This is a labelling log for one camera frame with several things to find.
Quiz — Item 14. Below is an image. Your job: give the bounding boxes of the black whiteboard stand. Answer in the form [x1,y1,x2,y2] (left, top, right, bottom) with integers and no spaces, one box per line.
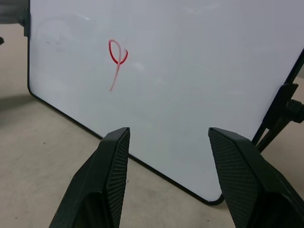
[251,82,304,153]

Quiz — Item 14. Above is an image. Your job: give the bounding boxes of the red marker scribble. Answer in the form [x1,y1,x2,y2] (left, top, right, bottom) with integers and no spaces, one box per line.
[108,39,129,92]

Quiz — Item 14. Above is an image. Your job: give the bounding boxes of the black clamp on whiteboard edge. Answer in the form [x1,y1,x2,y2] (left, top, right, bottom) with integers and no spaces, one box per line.
[21,11,32,38]

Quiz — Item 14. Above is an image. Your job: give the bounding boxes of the white whiteboard with black frame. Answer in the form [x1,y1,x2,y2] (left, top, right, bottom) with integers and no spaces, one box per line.
[27,0,304,206]

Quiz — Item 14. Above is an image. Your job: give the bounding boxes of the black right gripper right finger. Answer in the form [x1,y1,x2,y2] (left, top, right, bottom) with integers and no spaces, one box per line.
[208,127,304,228]

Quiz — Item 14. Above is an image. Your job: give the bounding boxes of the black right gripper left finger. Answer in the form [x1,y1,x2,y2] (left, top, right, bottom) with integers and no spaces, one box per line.
[48,127,131,228]

